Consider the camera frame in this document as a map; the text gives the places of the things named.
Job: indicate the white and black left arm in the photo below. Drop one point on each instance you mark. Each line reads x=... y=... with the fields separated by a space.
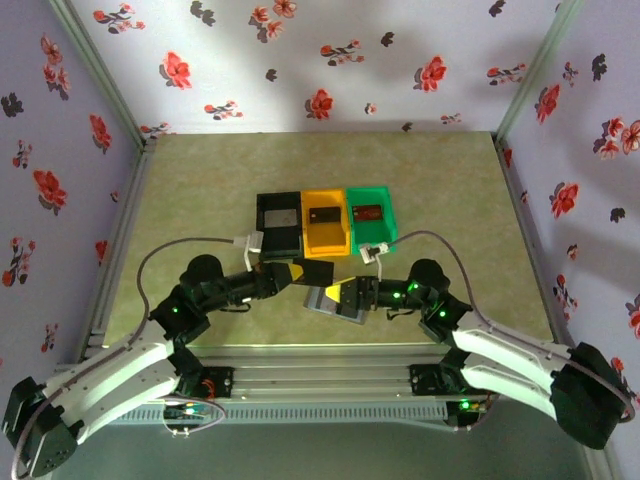
x=115 y=375

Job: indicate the dark red card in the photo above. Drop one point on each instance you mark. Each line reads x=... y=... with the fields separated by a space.
x=368 y=213

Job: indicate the yellow plastic bin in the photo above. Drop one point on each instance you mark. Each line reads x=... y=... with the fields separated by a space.
x=327 y=240

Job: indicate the black VIP card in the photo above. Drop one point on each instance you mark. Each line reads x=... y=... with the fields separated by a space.
x=317 y=272

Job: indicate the black card with chip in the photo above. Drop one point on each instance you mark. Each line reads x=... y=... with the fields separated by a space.
x=325 y=215

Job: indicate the aluminium side rail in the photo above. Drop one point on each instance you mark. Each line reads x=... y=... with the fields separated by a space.
x=522 y=215
x=132 y=200

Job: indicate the silver card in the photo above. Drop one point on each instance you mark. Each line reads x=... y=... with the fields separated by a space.
x=281 y=219

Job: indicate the green plastic bin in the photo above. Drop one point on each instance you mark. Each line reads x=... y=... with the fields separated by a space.
x=375 y=235

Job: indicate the aluminium frame post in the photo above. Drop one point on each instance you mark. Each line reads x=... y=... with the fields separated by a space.
x=540 y=65
x=95 y=70

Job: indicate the grey leather card holder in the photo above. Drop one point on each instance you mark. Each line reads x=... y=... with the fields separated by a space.
x=317 y=302

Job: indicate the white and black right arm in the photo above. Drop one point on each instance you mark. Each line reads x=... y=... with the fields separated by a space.
x=505 y=355

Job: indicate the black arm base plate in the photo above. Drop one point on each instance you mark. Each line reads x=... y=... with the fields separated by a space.
x=222 y=382
x=420 y=380

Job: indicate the black plastic bin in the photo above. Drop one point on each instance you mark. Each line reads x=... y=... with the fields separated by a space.
x=280 y=245

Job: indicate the circuit board with green light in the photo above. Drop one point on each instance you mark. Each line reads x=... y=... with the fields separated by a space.
x=187 y=411
x=467 y=405

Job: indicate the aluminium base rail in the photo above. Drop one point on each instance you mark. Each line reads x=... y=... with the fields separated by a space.
x=320 y=375

